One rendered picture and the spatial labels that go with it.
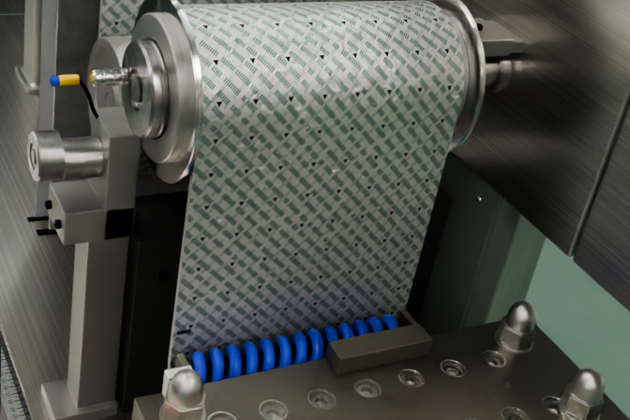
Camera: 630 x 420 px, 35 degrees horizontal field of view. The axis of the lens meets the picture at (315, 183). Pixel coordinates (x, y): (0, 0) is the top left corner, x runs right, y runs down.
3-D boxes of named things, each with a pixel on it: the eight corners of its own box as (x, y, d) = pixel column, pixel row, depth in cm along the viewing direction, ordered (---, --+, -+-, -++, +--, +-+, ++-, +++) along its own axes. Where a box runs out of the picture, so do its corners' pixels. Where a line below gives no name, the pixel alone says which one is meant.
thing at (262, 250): (167, 361, 84) (190, 174, 74) (399, 315, 95) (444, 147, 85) (170, 365, 83) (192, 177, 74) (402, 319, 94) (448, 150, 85)
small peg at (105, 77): (95, 84, 75) (90, 88, 76) (130, 82, 76) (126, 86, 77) (93, 67, 75) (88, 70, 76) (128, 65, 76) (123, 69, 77)
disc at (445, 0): (372, 110, 97) (403, -37, 90) (377, 110, 97) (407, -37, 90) (457, 185, 86) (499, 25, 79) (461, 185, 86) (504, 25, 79)
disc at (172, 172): (124, 129, 85) (136, -38, 78) (129, 128, 85) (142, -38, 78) (186, 219, 74) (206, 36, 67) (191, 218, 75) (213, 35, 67)
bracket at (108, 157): (36, 394, 95) (45, 110, 79) (101, 381, 98) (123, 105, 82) (49, 430, 91) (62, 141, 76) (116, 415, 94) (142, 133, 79)
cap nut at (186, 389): (152, 404, 78) (157, 361, 76) (196, 395, 80) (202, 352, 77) (168, 437, 75) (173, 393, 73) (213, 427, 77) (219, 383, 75)
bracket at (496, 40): (437, 35, 89) (442, 14, 88) (488, 33, 92) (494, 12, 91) (469, 58, 86) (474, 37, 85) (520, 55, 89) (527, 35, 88)
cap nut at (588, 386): (549, 400, 86) (564, 361, 84) (580, 392, 88) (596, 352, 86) (576, 429, 84) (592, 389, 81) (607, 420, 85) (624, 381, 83)
